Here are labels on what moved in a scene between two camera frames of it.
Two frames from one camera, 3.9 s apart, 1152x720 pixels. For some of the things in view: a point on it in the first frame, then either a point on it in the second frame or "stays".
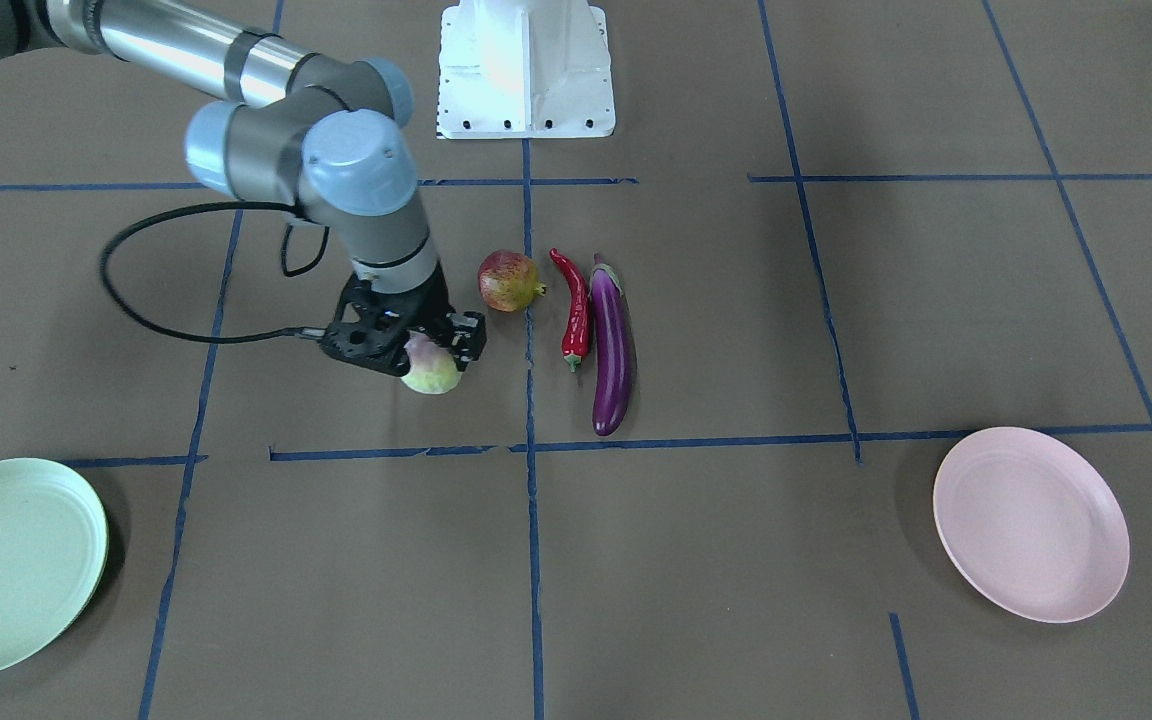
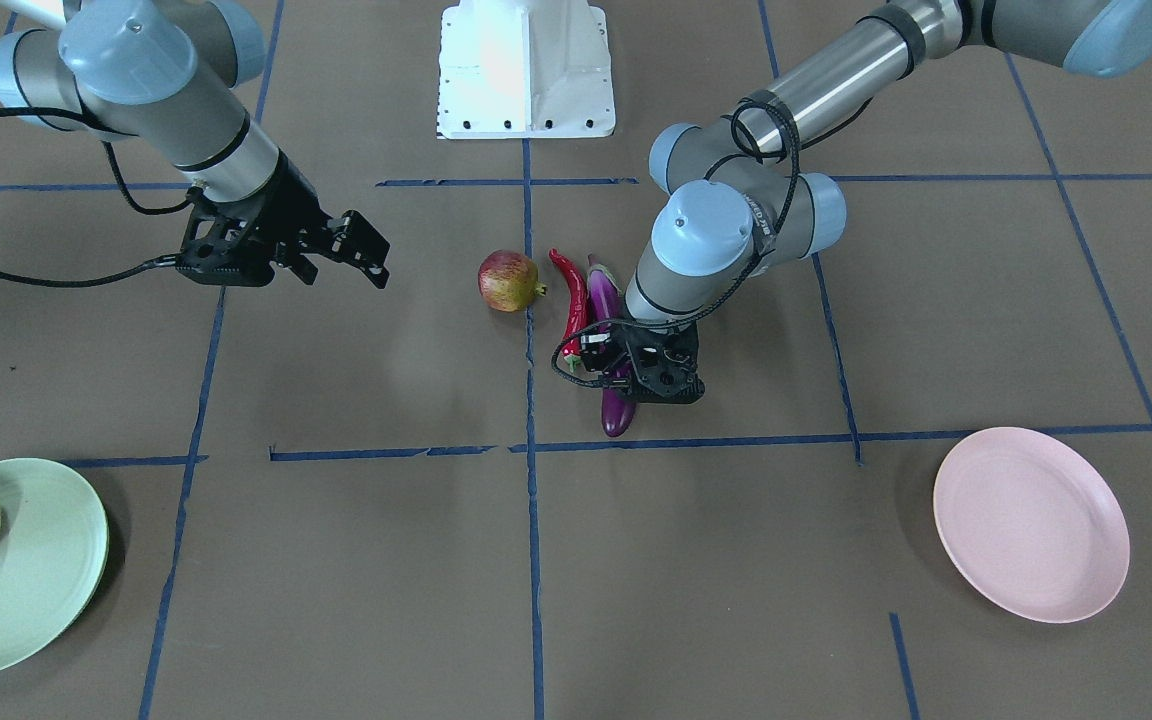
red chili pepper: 575,336 stays
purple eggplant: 615,348 stays
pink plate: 1031,524 stays
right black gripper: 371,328 to 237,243
